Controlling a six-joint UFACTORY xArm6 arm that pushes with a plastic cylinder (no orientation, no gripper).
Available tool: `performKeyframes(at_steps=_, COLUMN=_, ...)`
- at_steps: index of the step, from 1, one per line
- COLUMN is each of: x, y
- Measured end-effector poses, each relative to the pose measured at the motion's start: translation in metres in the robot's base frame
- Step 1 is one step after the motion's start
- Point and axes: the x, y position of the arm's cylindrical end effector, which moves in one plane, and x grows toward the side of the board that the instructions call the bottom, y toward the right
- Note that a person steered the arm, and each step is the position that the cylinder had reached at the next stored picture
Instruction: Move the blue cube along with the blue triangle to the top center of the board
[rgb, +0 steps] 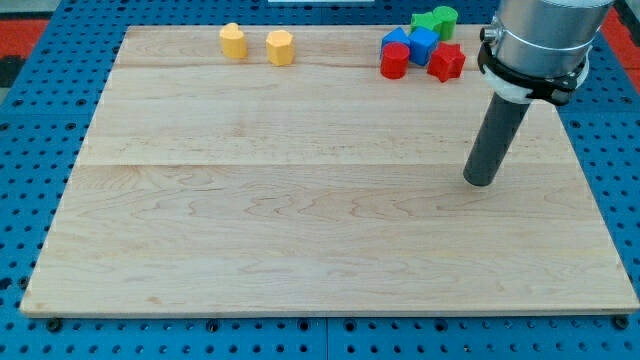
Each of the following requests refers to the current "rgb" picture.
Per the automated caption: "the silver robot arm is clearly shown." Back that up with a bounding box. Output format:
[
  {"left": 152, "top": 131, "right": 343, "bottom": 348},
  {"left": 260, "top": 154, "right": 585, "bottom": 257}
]
[{"left": 477, "top": 0, "right": 613, "bottom": 106}]

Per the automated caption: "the blue cube block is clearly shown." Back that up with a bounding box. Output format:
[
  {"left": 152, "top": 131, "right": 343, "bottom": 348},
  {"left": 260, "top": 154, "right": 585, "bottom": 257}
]
[{"left": 409, "top": 27, "right": 440, "bottom": 66}]

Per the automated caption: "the green cylinder block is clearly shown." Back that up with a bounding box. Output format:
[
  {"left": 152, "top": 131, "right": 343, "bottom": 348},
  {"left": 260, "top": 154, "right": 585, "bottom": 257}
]
[{"left": 432, "top": 5, "right": 459, "bottom": 41}]

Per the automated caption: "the yellow heart block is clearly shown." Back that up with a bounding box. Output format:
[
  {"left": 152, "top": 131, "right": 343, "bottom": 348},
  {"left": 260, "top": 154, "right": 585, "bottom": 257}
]
[{"left": 219, "top": 23, "right": 248, "bottom": 59}]

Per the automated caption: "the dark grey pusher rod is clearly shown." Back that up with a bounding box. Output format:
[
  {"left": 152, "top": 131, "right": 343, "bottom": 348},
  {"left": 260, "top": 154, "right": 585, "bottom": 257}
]
[{"left": 463, "top": 94, "right": 529, "bottom": 187}]

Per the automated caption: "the yellow hexagon block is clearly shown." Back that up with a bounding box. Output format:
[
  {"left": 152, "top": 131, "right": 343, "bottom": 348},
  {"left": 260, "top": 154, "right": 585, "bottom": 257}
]
[{"left": 266, "top": 30, "right": 295, "bottom": 66}]

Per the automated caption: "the red star block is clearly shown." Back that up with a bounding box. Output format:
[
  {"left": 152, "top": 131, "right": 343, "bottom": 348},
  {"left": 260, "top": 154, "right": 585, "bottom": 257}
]
[{"left": 427, "top": 42, "right": 466, "bottom": 82}]

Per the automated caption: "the green star block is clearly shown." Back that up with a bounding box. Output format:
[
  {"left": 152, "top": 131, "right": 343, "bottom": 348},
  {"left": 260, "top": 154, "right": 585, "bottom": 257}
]
[{"left": 410, "top": 12, "right": 442, "bottom": 34}]

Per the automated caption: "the wooden board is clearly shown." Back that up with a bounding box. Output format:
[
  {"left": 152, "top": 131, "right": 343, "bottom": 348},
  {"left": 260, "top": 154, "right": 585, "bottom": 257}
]
[{"left": 20, "top": 26, "right": 639, "bottom": 318}]

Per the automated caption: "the red cylinder block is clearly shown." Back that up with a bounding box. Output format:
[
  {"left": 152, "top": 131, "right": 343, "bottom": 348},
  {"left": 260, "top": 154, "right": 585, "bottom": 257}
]
[{"left": 380, "top": 42, "right": 410, "bottom": 80}]

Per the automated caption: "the blue triangle block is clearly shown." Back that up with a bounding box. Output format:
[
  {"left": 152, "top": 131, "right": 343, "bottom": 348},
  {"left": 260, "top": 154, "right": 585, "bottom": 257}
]
[{"left": 381, "top": 27, "right": 410, "bottom": 48}]

